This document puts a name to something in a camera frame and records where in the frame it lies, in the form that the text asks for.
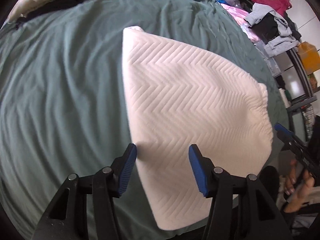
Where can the person's right hand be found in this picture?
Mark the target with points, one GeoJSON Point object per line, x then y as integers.
{"type": "Point", "coordinates": [303, 197]}

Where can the black metal rack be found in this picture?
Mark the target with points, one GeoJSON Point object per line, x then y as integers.
{"type": "Point", "coordinates": [298, 65]}

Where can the black garment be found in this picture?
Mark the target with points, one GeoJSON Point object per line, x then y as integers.
{"type": "Point", "coordinates": [267, 26]}

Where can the cream zigzag-textured pants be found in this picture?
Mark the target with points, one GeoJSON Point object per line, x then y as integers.
{"type": "Point", "coordinates": [187, 92]}

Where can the grey hoodie pile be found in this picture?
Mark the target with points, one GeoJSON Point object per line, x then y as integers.
{"type": "Point", "coordinates": [282, 27]}

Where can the yellow box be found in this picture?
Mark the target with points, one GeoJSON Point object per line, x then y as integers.
{"type": "Point", "coordinates": [308, 55]}

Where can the green duvet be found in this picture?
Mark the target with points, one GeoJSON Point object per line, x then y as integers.
{"type": "Point", "coordinates": [62, 80]}

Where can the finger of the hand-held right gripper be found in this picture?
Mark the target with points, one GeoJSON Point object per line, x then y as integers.
{"type": "Point", "coordinates": [280, 128]}

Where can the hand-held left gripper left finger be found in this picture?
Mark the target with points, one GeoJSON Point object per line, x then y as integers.
{"type": "Point", "coordinates": [127, 170]}

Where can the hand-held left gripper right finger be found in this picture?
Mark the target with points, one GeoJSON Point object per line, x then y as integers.
{"type": "Point", "coordinates": [198, 170]}

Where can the white wardrobe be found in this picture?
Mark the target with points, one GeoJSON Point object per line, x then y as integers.
{"type": "Point", "coordinates": [307, 12]}

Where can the pink cloth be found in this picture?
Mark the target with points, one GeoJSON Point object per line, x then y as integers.
{"type": "Point", "coordinates": [237, 12]}

